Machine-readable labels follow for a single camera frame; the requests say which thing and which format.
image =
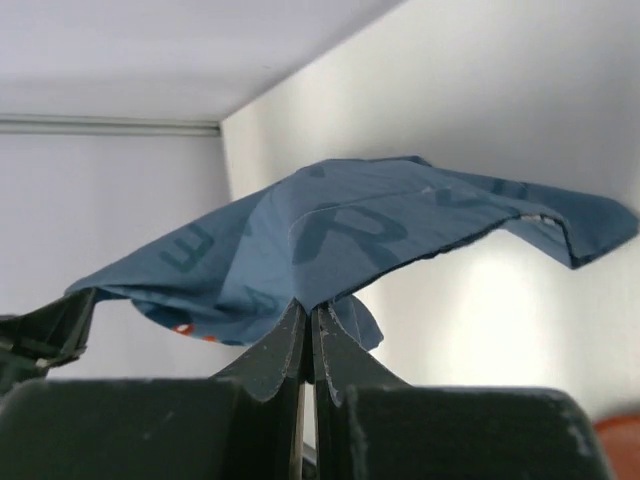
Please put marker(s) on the red round plastic plate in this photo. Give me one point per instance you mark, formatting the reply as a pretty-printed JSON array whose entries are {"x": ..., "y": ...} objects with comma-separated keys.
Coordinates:
[{"x": 620, "y": 438}]

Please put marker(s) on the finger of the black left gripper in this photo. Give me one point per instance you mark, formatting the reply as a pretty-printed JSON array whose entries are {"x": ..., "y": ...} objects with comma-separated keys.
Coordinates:
[{"x": 50, "y": 337}]

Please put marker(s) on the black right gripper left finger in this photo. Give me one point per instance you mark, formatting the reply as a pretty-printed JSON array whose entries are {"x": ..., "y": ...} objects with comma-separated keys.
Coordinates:
[{"x": 242, "y": 423}]

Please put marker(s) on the blue letter-print cloth napkin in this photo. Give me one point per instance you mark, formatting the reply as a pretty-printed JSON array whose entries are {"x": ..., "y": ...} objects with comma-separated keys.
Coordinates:
[{"x": 332, "y": 228}]

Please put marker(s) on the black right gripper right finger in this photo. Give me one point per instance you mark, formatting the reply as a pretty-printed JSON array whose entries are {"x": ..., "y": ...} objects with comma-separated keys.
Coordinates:
[{"x": 370, "y": 424}]

